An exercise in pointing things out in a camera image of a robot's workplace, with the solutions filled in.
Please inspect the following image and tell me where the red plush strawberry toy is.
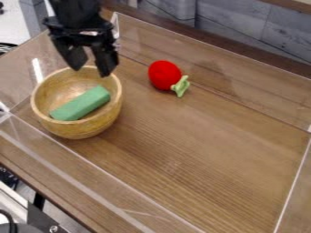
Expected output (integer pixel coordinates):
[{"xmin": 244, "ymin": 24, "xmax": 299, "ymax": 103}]
[{"xmin": 148, "ymin": 60, "xmax": 190, "ymax": 97}]

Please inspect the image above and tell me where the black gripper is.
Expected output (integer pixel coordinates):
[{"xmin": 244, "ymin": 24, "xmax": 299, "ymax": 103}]
[{"xmin": 43, "ymin": 0, "xmax": 119, "ymax": 77}]

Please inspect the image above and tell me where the clear acrylic corner bracket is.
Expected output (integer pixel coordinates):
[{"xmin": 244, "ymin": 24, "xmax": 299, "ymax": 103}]
[{"xmin": 111, "ymin": 12, "xmax": 120, "ymax": 39}]

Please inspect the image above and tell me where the black equipment bottom left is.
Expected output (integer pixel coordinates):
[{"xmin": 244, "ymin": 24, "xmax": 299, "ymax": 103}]
[{"xmin": 0, "ymin": 203, "xmax": 71, "ymax": 233}]

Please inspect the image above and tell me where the green rectangular block stick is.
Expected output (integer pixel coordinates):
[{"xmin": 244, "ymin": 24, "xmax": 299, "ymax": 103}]
[{"xmin": 50, "ymin": 86, "xmax": 111, "ymax": 121}]

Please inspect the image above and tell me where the clear acrylic front wall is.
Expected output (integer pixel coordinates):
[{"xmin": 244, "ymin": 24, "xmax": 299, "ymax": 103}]
[{"xmin": 0, "ymin": 109, "xmax": 204, "ymax": 233}]

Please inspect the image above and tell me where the brown wooden bowl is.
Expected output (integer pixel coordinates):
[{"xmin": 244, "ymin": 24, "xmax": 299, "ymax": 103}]
[{"xmin": 31, "ymin": 66, "xmax": 123, "ymax": 139}]

